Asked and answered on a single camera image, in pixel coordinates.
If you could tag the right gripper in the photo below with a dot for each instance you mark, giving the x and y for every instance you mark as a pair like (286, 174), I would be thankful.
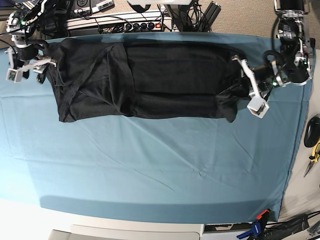
(32, 57)

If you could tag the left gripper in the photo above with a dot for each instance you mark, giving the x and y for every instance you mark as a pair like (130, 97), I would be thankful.
(261, 79)

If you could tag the black T-shirt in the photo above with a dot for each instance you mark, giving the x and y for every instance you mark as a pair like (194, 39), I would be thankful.
(145, 79)

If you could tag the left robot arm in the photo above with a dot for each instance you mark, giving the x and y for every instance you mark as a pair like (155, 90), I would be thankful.
(290, 59)

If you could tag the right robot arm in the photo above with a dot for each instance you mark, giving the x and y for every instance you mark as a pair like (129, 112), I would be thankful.
(36, 17)

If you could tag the black computer mouse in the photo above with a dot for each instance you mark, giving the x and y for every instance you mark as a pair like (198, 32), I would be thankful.
(312, 133)

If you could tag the white power strip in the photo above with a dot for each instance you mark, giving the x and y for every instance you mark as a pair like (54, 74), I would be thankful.
(137, 27)

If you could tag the teal table cloth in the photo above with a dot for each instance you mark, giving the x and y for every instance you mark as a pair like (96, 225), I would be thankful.
(178, 170)

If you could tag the orange clamp bottom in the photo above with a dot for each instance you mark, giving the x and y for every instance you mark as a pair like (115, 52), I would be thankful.
(263, 217)

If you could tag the blue clamp bottom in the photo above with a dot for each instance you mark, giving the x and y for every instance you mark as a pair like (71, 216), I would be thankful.
(253, 233)

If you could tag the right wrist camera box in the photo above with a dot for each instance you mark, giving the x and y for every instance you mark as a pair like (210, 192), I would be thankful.
(14, 75)

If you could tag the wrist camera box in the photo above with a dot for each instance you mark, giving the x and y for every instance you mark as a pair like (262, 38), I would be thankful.
(14, 75)
(258, 106)

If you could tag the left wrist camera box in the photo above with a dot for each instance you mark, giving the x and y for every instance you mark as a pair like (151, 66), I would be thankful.
(258, 106)

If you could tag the yellow handled pliers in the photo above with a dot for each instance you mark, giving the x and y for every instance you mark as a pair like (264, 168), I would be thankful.
(313, 158)

